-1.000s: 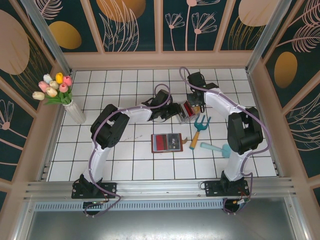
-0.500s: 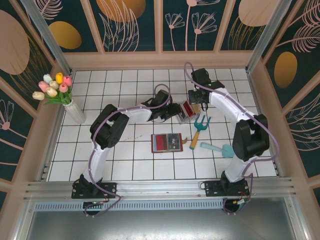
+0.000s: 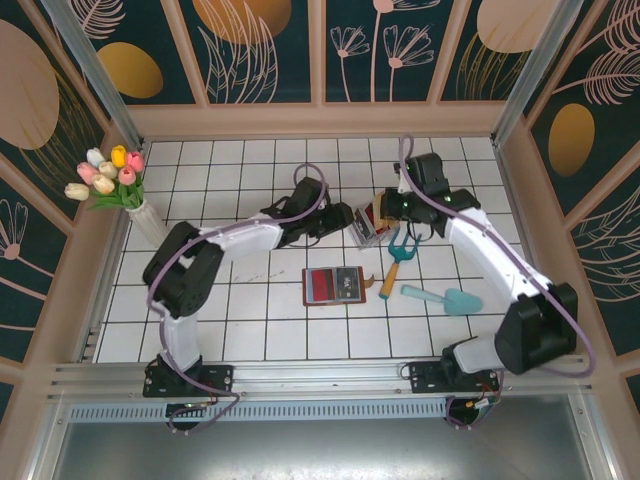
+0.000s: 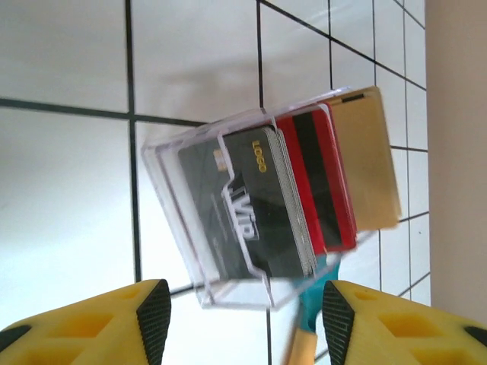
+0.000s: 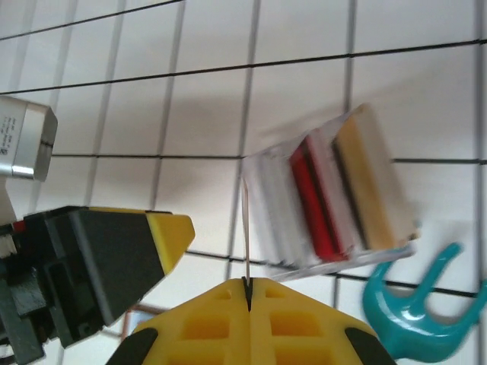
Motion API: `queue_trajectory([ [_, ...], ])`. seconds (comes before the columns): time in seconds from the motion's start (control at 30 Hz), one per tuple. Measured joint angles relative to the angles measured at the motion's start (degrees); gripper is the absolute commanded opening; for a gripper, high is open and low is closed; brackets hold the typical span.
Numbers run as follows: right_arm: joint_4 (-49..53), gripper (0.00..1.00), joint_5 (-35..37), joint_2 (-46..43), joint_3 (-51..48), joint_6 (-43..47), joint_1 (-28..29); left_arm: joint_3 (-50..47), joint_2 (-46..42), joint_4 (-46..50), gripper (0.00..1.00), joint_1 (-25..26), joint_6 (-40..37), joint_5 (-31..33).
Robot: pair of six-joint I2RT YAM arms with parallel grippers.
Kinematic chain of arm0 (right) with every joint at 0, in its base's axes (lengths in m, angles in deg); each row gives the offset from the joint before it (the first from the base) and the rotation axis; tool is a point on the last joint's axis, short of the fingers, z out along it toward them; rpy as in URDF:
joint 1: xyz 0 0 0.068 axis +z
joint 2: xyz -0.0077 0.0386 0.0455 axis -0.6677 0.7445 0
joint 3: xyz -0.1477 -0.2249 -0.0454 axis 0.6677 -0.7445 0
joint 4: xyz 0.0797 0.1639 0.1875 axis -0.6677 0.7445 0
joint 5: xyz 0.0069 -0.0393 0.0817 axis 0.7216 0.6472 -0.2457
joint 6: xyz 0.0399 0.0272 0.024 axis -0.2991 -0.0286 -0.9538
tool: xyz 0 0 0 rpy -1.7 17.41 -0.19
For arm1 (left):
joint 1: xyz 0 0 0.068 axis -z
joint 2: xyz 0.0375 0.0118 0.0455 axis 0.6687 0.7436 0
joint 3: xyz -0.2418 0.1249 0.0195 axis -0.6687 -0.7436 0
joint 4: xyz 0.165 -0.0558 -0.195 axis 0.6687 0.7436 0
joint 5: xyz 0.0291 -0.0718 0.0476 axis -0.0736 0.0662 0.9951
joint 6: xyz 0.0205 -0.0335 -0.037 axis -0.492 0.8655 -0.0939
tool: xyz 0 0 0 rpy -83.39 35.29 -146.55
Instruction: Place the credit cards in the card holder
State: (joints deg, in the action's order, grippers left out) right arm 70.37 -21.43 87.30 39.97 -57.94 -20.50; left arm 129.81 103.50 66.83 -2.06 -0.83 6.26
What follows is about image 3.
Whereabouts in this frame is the clear acrylic card box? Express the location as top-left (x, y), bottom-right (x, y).
top-left (348, 205), bottom-right (392, 250)

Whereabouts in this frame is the red card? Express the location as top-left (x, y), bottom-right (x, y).
top-left (305, 269), bottom-right (337, 303)
top-left (362, 209), bottom-right (384, 240)

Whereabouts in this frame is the brown leather card holder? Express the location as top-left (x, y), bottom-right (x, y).
top-left (301, 265), bottom-right (376, 307)

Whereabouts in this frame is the teal toy shovel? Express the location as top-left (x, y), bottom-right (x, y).
top-left (400, 283), bottom-right (485, 318)

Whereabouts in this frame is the white ribbed vase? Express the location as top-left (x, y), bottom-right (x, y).
top-left (124, 202), bottom-right (174, 249)

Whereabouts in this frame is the artificial tulip bouquet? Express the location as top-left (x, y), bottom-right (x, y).
top-left (64, 144), bottom-right (147, 212)

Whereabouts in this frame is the grey metal panel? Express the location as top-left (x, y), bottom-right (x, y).
top-left (29, 419), bottom-right (616, 480)

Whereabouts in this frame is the teal toy rake yellow handle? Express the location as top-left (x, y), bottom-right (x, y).
top-left (378, 229), bottom-right (420, 301)

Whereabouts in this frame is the aluminium front rail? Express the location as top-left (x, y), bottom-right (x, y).
top-left (47, 354), bottom-right (594, 401)

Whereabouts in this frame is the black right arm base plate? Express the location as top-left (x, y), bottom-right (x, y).
top-left (408, 358), bottom-right (501, 396)

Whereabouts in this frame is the aluminium frame post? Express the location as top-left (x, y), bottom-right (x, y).
top-left (489, 0), bottom-right (586, 146)
top-left (39, 0), bottom-right (146, 146)

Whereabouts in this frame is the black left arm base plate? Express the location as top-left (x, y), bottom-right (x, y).
top-left (142, 363), bottom-right (236, 399)

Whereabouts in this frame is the slotted grey cable duct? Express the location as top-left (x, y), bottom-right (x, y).
top-left (69, 402), bottom-right (449, 424)

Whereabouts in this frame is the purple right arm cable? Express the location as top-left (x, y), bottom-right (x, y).
top-left (397, 133), bottom-right (599, 432)

